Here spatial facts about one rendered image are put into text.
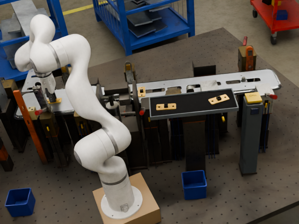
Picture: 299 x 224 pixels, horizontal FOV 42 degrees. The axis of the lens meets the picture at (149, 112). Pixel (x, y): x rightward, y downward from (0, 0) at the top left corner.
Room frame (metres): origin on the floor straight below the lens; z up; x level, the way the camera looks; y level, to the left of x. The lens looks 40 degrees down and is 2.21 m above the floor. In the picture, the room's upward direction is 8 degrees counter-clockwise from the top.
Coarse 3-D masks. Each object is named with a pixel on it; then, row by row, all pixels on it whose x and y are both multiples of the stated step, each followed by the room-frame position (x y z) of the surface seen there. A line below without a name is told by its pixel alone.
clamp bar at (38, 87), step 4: (36, 84) 1.52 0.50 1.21; (40, 84) 1.52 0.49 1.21; (32, 88) 1.48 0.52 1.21; (36, 88) 1.48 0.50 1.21; (40, 88) 1.49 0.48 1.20; (36, 92) 1.47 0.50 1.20; (40, 92) 1.48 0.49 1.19; (36, 96) 1.49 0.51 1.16; (40, 96) 1.49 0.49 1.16; (44, 96) 1.50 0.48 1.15; (40, 100) 1.49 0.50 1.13; (44, 100) 1.49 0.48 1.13; (40, 104) 1.50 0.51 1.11; (44, 104) 1.50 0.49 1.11; (48, 104) 1.52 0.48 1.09; (48, 108) 1.50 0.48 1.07
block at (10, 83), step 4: (4, 80) 1.83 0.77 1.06; (8, 80) 1.83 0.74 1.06; (12, 80) 1.82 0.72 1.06; (4, 84) 1.79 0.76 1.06; (8, 84) 1.78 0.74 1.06; (12, 84) 1.79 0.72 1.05; (4, 88) 1.76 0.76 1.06; (8, 88) 1.76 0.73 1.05; (12, 88) 1.77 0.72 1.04; (16, 88) 1.82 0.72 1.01; (8, 92) 1.76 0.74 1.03; (12, 92) 1.76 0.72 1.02; (8, 96) 1.76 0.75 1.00; (12, 96) 1.76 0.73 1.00; (12, 100) 1.76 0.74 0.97; (16, 104) 1.76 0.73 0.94; (20, 120) 1.76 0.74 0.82; (24, 124) 1.76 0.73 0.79; (24, 128) 1.76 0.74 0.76; (24, 132) 1.76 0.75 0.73; (28, 132) 1.76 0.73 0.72
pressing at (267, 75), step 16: (160, 80) 1.71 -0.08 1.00; (176, 80) 1.69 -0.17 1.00; (192, 80) 1.67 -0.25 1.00; (224, 80) 1.63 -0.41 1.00; (240, 80) 1.61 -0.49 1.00; (272, 80) 1.57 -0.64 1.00; (32, 96) 1.73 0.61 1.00; (64, 96) 1.69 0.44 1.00; (144, 96) 1.59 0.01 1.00; (16, 112) 1.60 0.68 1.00; (64, 112) 1.55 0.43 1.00
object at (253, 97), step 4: (252, 92) 1.30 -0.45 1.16; (256, 92) 1.29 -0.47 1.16; (248, 96) 1.27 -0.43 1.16; (252, 96) 1.27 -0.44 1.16; (256, 96) 1.27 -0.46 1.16; (260, 96) 1.26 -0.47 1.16; (248, 100) 1.25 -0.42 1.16; (252, 100) 1.24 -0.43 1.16; (256, 100) 1.24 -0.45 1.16; (260, 100) 1.24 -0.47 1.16
